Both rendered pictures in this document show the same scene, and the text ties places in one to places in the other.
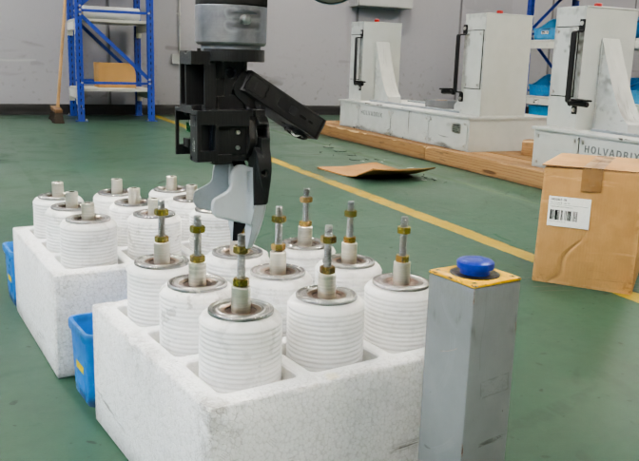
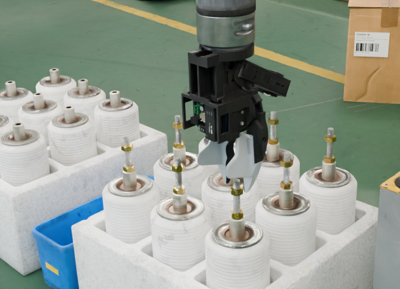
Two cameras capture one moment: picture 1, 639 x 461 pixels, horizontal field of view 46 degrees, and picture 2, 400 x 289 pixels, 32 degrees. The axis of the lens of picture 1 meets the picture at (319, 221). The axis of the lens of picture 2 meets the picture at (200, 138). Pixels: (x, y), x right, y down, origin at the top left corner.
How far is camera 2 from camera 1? 0.41 m
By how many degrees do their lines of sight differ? 17
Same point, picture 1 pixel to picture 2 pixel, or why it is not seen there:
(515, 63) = not seen: outside the picture
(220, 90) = (224, 80)
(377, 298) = (318, 195)
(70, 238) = (12, 159)
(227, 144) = (235, 123)
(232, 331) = (243, 256)
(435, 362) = (387, 249)
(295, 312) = (269, 223)
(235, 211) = (241, 170)
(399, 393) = (345, 264)
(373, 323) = not seen: hidden behind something
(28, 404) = not seen: outside the picture
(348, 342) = (311, 238)
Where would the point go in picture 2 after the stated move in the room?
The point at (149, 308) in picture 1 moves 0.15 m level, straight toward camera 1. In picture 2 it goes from (131, 227) to (168, 274)
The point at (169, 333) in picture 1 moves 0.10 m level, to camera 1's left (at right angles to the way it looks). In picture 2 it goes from (168, 252) to (103, 262)
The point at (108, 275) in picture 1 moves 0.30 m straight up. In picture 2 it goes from (52, 185) to (31, 35)
